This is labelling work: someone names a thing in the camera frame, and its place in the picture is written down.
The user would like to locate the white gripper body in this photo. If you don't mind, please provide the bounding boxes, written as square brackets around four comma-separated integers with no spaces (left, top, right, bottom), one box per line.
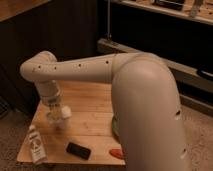
[34,80,65,121]

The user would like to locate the white sponge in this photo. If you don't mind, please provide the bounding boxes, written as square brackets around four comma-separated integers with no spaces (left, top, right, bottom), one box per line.
[62,106,72,119]

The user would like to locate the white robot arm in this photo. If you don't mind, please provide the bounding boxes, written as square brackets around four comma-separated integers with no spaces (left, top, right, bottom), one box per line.
[20,51,190,171]

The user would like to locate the white ceramic cup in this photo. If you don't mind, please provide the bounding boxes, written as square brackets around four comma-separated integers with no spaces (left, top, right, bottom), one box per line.
[46,113,67,130]

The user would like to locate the green ceramic bowl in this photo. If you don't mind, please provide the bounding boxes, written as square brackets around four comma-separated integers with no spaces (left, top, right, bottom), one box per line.
[112,117,119,136]

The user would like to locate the wooden table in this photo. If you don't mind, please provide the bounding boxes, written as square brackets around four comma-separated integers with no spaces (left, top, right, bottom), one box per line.
[16,79,127,167]

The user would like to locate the black rectangular block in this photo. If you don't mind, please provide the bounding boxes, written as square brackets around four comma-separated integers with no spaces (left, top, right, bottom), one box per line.
[66,142,91,160]

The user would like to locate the white plastic bottle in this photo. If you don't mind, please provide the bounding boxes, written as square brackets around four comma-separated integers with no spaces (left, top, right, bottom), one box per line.
[28,125,47,164]

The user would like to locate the metal pole with base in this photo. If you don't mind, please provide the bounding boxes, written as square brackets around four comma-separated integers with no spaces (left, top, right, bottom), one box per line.
[97,0,135,54]

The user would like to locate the orange red oblong object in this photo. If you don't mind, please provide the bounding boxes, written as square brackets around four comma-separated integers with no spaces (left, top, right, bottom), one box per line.
[109,149,124,160]

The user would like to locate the wooden shelf with items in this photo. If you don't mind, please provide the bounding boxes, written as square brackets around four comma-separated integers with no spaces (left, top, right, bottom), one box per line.
[112,0,213,26]

